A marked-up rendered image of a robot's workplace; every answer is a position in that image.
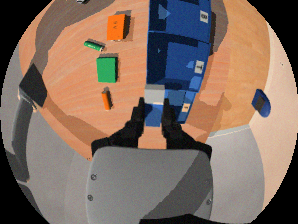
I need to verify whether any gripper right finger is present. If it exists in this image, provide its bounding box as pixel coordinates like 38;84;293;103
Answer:
161;98;212;161

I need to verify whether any green flat block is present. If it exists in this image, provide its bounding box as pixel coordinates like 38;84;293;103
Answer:
96;57;117;83

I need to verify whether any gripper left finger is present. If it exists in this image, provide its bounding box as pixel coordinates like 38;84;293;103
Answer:
91;97;145;158

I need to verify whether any dark blue rack of bins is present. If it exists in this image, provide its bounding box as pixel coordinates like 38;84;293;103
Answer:
146;0;211;124

